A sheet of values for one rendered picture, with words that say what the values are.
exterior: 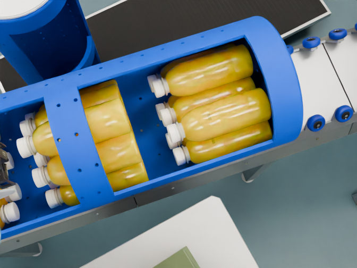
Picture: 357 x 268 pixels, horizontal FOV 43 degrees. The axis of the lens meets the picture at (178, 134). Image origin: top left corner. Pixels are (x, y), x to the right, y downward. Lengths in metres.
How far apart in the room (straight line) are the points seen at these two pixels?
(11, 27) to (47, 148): 0.44
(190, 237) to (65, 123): 0.31
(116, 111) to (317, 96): 0.57
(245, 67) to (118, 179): 0.35
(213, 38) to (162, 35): 1.20
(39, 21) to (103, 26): 0.95
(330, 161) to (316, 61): 0.99
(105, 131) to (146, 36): 1.27
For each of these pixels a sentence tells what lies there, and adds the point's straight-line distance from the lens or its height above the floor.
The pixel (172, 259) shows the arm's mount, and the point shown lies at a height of 1.27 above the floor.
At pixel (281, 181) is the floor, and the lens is 2.10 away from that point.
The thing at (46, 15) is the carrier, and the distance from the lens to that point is 1.23.
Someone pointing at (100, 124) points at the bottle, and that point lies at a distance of 0.87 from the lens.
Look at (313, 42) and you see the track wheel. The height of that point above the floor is 0.98.
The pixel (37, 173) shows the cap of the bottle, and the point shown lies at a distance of 0.94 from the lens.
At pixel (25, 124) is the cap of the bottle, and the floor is 1.13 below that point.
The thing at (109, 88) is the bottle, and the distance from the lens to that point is 0.94.
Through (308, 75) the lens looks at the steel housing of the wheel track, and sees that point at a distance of 1.24.
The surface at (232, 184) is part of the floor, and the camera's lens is 2.06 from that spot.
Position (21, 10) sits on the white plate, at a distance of 1.19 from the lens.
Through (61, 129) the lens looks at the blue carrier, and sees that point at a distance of 0.84.
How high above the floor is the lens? 2.02
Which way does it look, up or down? 75 degrees down
